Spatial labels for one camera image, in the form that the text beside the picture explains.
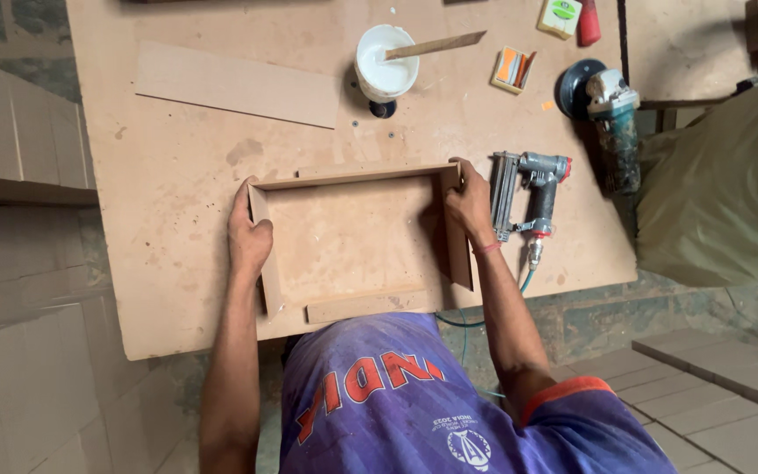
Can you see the person's left hand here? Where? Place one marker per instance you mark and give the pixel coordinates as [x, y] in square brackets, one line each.
[247, 243]

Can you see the person's right hand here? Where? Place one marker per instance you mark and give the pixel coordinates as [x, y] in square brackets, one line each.
[474, 207]

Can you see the three-sided wooden frame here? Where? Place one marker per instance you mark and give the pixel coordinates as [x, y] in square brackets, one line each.
[352, 178]

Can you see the red wrist thread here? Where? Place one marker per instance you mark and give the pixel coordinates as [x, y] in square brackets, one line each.
[487, 248]

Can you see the grey pneumatic nail gun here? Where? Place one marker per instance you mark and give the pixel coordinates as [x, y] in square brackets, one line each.
[537, 178]

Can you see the long thin wooden strip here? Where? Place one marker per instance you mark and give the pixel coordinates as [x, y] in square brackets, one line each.
[339, 170]

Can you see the short loose wooden strip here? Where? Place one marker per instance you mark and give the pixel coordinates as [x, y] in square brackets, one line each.
[366, 306]

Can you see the yellow box of nail strips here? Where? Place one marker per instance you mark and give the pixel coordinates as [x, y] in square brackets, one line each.
[512, 69]

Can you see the flat rectangular wooden board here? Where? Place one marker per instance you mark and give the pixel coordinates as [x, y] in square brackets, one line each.
[234, 82]

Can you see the white glue bucket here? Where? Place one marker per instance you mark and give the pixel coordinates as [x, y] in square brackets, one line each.
[385, 69]

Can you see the wooden glue stick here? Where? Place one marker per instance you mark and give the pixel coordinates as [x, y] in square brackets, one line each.
[438, 45]

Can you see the teal angle grinder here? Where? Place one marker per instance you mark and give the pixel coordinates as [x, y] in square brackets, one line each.
[612, 112]

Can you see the person's purple shirt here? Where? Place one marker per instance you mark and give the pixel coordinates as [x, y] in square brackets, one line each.
[418, 408]

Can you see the yellow and green tape measure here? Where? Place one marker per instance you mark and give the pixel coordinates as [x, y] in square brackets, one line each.
[560, 16]

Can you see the stack of large brown boards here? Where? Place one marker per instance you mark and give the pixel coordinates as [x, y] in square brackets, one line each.
[23, 296]

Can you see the olive green sack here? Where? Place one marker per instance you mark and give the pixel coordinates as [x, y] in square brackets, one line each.
[721, 197]

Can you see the stack of narrow brown boards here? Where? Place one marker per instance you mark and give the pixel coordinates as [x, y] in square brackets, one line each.
[714, 408]

